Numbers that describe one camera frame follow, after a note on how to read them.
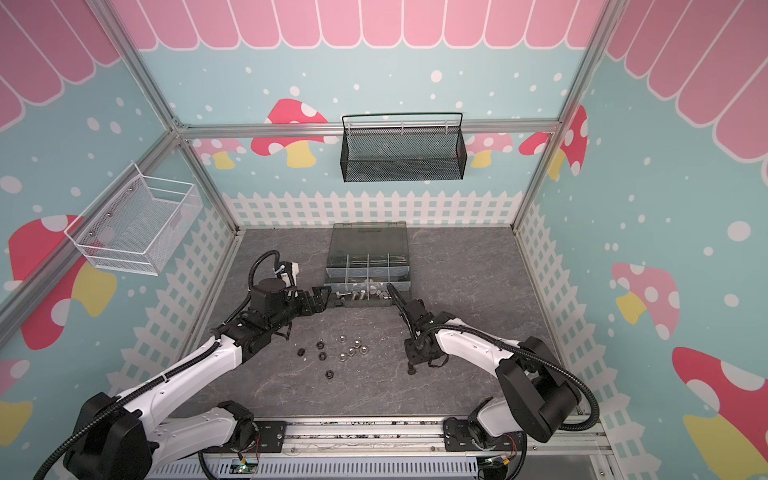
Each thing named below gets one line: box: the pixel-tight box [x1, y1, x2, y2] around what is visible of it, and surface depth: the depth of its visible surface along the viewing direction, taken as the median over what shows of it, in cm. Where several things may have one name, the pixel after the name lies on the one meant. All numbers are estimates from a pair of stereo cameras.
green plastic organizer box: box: [324, 221, 412, 308], surface depth 107 cm
